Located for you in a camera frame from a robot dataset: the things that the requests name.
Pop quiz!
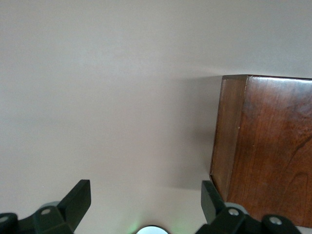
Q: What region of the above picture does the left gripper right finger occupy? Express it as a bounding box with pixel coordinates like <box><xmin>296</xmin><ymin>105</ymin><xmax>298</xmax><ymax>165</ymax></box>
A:
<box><xmin>195</xmin><ymin>180</ymin><xmax>300</xmax><ymax>234</ymax></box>

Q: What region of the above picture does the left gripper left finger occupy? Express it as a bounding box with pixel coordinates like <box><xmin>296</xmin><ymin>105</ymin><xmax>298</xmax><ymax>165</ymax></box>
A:
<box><xmin>0</xmin><ymin>179</ymin><xmax>91</xmax><ymax>234</ymax></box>

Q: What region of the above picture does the dark red-brown wooden cabinet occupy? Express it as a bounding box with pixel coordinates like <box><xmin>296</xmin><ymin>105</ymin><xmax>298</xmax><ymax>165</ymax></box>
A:
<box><xmin>209</xmin><ymin>74</ymin><xmax>312</xmax><ymax>229</ymax></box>

